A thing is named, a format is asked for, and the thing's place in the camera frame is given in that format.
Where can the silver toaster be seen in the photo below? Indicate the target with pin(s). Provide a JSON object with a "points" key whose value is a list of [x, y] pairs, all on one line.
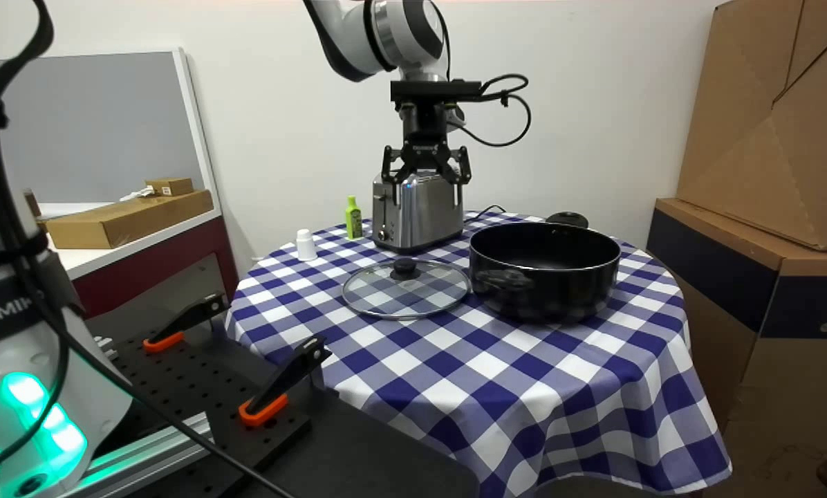
{"points": [[422, 218]]}

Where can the white desk with red front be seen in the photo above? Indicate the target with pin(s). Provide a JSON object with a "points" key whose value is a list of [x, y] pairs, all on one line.
{"points": [[146, 265]]}

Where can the small cardboard piece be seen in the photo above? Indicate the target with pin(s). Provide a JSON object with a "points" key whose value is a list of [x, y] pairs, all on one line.
{"points": [[171, 188]]}

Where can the black pot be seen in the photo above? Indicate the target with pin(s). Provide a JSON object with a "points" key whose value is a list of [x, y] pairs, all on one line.
{"points": [[541, 278]]}

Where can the black perforated board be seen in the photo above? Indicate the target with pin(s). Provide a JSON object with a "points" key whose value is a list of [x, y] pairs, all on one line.
{"points": [[200, 377]]}

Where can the small green bottle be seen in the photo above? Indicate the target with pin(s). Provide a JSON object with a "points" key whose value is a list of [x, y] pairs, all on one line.
{"points": [[353, 221]]}

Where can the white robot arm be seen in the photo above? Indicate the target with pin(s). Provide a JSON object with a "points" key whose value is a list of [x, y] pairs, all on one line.
{"points": [[385, 33]]}

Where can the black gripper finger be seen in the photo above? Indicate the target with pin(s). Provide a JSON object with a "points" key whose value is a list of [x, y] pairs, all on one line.
{"points": [[457, 168], [392, 168]]}

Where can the large brown cardboard box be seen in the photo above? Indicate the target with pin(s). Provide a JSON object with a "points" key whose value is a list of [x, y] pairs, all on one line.
{"points": [[782, 120]]}

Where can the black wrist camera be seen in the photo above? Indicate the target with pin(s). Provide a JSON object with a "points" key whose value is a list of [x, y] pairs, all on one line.
{"points": [[435, 89]]}

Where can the flat cardboard box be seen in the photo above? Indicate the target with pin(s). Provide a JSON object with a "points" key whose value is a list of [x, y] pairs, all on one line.
{"points": [[126, 221]]}

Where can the grey panel with white frame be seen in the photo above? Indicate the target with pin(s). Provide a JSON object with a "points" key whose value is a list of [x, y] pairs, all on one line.
{"points": [[89, 128]]}

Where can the glass lid with black knob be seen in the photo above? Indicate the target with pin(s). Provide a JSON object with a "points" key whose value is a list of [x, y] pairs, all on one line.
{"points": [[406, 290]]}

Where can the aluminium rail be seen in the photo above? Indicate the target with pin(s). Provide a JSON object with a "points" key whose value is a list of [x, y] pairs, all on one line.
{"points": [[146, 459]]}

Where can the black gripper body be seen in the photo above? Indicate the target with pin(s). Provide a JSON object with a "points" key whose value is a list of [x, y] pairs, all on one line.
{"points": [[427, 127]]}

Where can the cardboard box with blue band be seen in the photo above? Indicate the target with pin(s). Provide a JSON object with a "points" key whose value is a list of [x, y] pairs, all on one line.
{"points": [[763, 349]]}

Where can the blue white checkered tablecloth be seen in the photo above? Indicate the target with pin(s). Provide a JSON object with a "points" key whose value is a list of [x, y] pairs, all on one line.
{"points": [[450, 388]]}

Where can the small white shaker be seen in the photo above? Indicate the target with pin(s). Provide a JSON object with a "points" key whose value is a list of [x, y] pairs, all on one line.
{"points": [[305, 244]]}

